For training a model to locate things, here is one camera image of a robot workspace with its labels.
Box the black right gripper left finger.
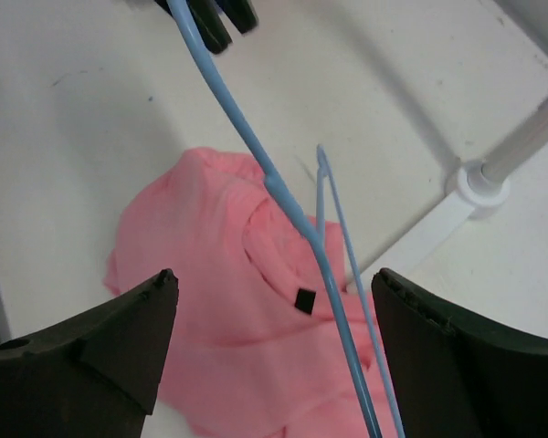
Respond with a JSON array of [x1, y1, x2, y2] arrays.
[[0, 269, 179, 437]]

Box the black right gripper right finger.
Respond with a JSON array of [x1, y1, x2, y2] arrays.
[[371, 268, 548, 437]]

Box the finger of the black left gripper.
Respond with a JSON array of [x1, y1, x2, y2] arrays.
[[218, 0, 258, 35], [186, 0, 232, 54]]

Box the light blue wire hanger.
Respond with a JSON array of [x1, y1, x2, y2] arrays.
[[167, 1, 405, 437]]

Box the white clothes rack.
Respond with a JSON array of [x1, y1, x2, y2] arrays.
[[347, 96, 548, 292]]

